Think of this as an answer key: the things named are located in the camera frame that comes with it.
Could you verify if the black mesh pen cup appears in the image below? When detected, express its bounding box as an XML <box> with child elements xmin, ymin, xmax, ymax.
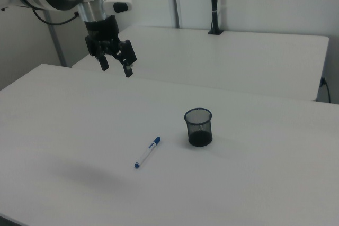
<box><xmin>184</xmin><ymin>107</ymin><xmax>213</xmax><ymax>147</ymax></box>

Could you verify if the blue white marker pen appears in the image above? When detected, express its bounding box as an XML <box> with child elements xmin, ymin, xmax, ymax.
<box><xmin>133</xmin><ymin>136</ymin><xmax>162</xmax><ymax>169</ymax></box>

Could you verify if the grey metal frame post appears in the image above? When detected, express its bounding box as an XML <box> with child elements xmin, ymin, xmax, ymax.
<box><xmin>43</xmin><ymin>10</ymin><xmax>67</xmax><ymax>67</ymax></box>

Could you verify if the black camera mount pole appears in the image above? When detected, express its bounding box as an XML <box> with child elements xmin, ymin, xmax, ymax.
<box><xmin>208</xmin><ymin>0</ymin><xmax>223</xmax><ymax>35</ymax></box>

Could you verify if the black wall cable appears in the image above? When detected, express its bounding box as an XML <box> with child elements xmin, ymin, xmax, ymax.
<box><xmin>320</xmin><ymin>77</ymin><xmax>332</xmax><ymax>103</ymax></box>

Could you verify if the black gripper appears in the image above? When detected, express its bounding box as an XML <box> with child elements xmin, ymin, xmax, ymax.
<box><xmin>84</xmin><ymin>15</ymin><xmax>138</xmax><ymax>78</ymax></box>

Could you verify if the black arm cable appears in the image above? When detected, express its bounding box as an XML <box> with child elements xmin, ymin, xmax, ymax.
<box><xmin>32</xmin><ymin>8</ymin><xmax>79</xmax><ymax>26</ymax></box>

